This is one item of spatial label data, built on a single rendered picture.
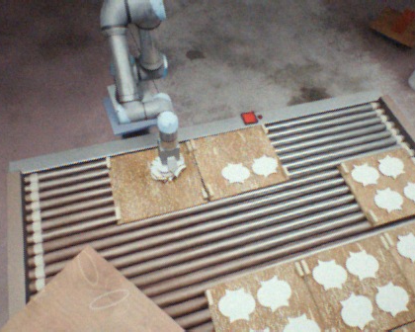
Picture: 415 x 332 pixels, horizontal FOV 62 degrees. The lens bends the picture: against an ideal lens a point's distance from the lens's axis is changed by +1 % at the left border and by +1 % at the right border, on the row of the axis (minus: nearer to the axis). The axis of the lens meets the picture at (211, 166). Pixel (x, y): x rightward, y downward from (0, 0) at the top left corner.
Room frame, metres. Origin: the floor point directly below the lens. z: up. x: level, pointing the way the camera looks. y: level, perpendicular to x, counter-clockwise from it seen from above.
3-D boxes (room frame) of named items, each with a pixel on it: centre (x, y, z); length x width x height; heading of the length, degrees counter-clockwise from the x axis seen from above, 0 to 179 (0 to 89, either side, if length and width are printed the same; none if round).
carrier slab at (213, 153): (0.95, -0.13, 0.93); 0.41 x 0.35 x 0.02; 116
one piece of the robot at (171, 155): (0.81, 0.19, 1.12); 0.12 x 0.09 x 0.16; 25
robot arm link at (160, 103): (0.91, 0.25, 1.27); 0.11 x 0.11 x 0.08; 22
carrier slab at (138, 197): (0.77, 0.25, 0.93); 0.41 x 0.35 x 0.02; 115
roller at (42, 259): (0.74, -0.21, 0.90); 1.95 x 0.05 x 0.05; 115
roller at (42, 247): (0.78, -0.19, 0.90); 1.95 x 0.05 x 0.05; 115
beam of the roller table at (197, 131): (1.16, -0.01, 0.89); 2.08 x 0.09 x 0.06; 115
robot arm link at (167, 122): (0.83, 0.19, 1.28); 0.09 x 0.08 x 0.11; 22
